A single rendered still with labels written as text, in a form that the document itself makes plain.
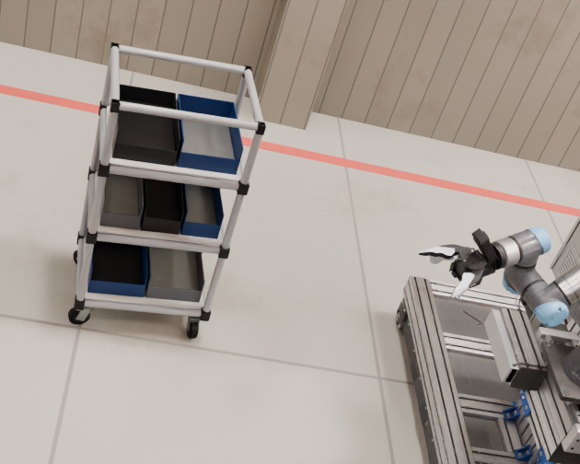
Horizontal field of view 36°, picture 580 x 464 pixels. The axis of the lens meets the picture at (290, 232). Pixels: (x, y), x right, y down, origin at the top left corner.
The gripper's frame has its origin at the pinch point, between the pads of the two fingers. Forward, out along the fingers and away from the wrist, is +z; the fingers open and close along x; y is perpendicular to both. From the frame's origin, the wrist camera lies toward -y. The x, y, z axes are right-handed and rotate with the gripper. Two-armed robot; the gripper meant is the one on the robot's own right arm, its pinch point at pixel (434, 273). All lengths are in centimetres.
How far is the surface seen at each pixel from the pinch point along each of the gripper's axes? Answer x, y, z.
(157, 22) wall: 277, 123, -30
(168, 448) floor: 35, 110, 59
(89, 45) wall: 290, 139, 5
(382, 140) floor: 199, 177, -136
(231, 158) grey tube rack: 98, 46, 10
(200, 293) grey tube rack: 87, 103, 25
